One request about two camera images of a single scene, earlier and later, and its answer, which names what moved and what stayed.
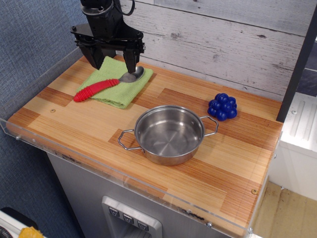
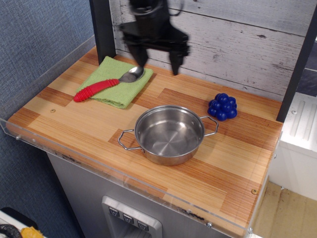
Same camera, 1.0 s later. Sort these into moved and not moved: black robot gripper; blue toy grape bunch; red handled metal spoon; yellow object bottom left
Moved: black robot gripper
Not moved: red handled metal spoon; blue toy grape bunch; yellow object bottom left
